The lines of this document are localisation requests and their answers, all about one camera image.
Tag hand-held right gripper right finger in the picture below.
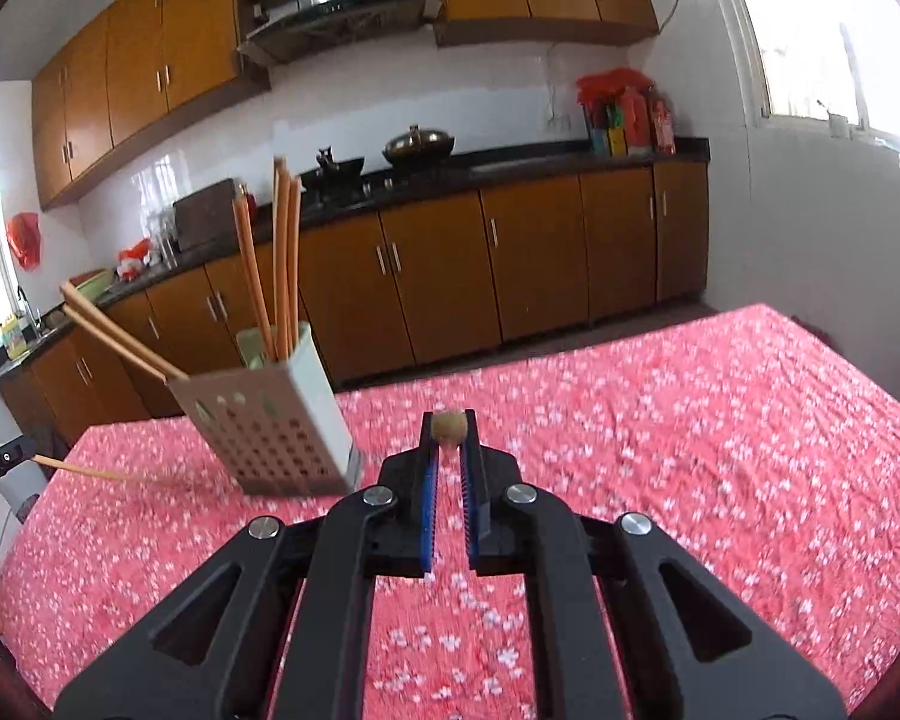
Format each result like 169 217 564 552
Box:
457 409 845 720

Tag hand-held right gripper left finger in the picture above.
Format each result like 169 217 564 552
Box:
52 409 445 720

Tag wooden chopstick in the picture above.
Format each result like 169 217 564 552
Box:
60 282 190 380
272 156 290 361
430 409 468 446
232 193 276 362
0 429 162 484
61 303 175 383
286 175 303 356

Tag perforated plastic chopstick holder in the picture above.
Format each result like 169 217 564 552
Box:
166 321 365 497

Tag yellow bottle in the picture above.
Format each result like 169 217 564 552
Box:
0 317 31 361

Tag green plastic basin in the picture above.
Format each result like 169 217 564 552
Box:
71 268 117 299

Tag red hanging plastic bag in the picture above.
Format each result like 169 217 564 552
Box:
6 211 42 271

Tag red and white bag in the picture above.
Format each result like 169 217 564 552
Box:
115 238 155 282

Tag red floral tablecloth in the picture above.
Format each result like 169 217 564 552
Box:
0 304 900 720

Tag wooden base cabinets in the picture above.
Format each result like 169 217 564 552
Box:
0 157 712 443

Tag brown cutting board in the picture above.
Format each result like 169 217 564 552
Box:
172 178 245 252

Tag black gas stove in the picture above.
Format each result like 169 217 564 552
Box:
300 165 451 205

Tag black kitchen countertop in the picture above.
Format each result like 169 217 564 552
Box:
0 136 712 383

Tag black cooking pot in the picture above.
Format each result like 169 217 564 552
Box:
300 146 366 196

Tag dark wok with lid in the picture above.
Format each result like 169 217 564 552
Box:
382 125 456 166

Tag red bag of packets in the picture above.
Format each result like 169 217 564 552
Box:
576 67 677 158

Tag steel range hood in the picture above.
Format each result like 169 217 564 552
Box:
234 0 445 67

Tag large bright window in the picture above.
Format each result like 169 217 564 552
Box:
709 0 900 181

